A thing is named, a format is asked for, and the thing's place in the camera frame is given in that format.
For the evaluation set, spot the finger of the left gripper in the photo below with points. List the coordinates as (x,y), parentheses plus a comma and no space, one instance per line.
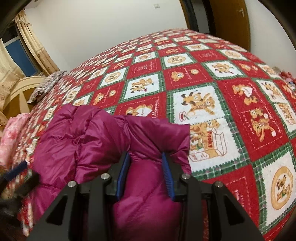
(13,173)

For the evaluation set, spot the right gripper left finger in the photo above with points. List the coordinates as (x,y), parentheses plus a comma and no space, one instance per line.
(85,211)

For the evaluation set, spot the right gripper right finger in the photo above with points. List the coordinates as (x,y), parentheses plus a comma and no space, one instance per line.
(206,208)

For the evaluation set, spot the magenta puffer down jacket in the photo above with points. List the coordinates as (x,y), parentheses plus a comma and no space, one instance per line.
(82,142)

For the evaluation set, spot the clothes pile on floor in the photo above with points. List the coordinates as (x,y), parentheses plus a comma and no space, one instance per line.
(286,76)

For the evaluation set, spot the pink floral quilt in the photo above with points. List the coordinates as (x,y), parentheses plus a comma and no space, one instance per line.
(10,138)

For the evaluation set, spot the cream wooden headboard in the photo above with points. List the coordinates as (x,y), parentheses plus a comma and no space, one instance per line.
(16,102)

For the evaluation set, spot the beige curtain left panel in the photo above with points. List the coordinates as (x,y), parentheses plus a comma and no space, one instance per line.
(10,74)

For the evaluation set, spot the beige curtain panel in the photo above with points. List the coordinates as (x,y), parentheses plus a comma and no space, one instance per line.
(34,45)
(10,74)

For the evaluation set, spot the striped grey pillow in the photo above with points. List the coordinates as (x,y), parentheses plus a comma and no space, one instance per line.
(41,91)

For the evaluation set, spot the red patterned bear bedspread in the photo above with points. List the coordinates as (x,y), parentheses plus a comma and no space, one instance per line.
(240,112)

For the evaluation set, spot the beige curtain right panel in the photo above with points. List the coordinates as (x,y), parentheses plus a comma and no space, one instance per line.
(34,45)

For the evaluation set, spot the blue window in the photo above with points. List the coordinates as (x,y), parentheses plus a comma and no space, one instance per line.
(19,51)

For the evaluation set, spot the brown wooden door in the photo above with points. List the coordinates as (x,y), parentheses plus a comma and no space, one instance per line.
(229,23)

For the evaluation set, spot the dark brown door frame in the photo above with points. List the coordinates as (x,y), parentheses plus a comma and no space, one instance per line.
(199,16)

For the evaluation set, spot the metal door handle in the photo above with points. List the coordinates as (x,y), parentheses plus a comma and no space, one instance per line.
(241,11)

